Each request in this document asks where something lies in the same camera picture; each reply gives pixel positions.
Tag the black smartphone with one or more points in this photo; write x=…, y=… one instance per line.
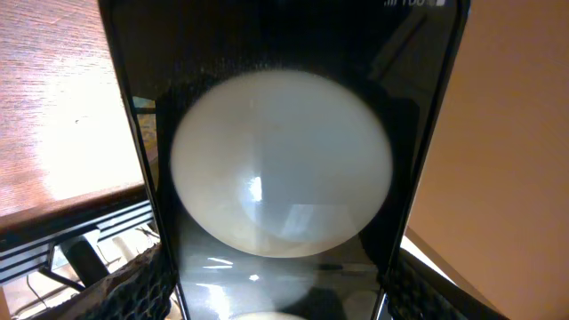
x=282, y=142

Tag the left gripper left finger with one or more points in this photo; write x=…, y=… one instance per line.
x=139, y=290

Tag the black metal table frame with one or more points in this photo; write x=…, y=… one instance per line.
x=26, y=251

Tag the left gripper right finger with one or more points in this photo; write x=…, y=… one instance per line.
x=417, y=292

